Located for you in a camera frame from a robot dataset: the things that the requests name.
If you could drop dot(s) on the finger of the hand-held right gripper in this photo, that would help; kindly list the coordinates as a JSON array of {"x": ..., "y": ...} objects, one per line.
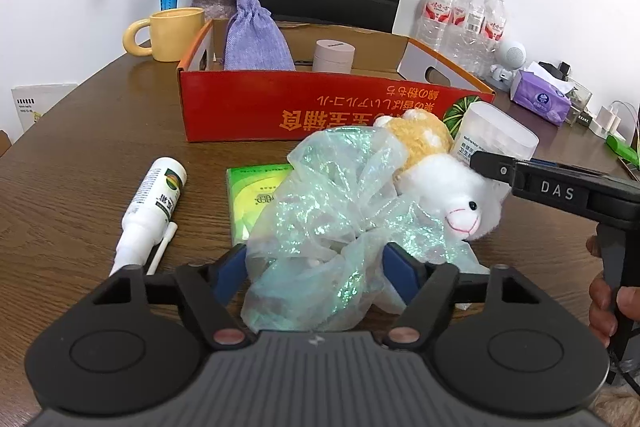
[{"x": 492, "y": 167}]

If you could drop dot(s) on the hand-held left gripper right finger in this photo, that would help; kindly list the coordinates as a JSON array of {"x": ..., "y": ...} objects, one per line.
[{"x": 400, "y": 266}]

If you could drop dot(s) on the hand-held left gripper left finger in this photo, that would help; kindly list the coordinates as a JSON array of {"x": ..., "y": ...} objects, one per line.
[{"x": 235, "y": 266}]

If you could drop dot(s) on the translucent cotton swab container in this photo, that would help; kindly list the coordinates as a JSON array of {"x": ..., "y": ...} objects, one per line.
[{"x": 495, "y": 132}]

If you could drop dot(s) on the white and yellow plush cat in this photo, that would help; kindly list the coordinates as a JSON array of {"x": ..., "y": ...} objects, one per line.
[{"x": 450, "y": 187}]

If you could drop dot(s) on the green box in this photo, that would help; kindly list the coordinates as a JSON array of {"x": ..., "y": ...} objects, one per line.
[{"x": 245, "y": 202}]

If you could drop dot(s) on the iridescent plastic bag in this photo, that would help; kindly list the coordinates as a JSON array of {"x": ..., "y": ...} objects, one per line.
[{"x": 325, "y": 207}]

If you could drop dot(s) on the white spray bottle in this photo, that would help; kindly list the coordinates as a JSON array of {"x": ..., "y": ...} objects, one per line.
[{"x": 155, "y": 202}]

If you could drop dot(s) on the red cardboard box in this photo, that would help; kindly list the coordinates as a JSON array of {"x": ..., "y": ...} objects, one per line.
[{"x": 250, "y": 107}]

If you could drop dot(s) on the person's right hand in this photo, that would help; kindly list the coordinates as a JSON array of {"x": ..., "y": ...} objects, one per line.
[{"x": 600, "y": 307}]

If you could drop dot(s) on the white nozzle stick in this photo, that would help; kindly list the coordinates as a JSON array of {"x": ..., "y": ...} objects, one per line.
[{"x": 162, "y": 247}]

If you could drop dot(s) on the green plastic item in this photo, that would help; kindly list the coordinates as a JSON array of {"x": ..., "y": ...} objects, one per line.
[{"x": 622, "y": 149}]

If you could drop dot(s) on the purple tissue pack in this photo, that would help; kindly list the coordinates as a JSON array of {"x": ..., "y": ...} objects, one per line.
[{"x": 540, "y": 99}]

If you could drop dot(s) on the white charger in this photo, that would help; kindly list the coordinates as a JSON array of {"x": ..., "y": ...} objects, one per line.
[{"x": 606, "y": 119}]

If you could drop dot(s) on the clear plastic container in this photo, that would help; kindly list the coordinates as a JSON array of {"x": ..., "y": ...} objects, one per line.
[{"x": 580, "y": 99}]

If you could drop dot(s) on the white robot speaker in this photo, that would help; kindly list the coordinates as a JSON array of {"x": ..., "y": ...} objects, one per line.
[{"x": 511, "y": 54}]

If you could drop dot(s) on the clear water bottle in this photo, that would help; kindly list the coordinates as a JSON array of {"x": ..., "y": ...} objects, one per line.
[
  {"x": 494, "y": 37},
  {"x": 467, "y": 32},
  {"x": 432, "y": 17}
]

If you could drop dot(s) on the pink round jar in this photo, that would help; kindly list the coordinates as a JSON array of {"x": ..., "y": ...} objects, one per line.
[{"x": 333, "y": 57}]

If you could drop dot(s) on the yellow mug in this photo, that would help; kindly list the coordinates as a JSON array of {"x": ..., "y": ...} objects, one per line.
[{"x": 175, "y": 34}]

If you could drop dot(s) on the white booklet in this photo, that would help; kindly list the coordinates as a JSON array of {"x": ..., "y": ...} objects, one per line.
[{"x": 40, "y": 104}]

